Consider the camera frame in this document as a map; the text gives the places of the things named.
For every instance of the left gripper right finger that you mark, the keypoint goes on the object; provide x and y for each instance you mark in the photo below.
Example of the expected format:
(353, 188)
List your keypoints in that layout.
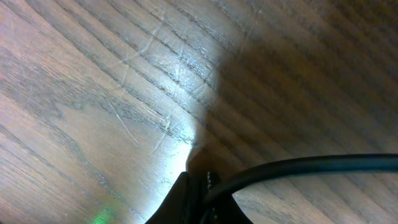
(226, 211)

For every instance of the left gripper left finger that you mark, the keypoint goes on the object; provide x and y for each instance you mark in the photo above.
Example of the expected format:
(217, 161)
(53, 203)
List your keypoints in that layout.
(174, 207)

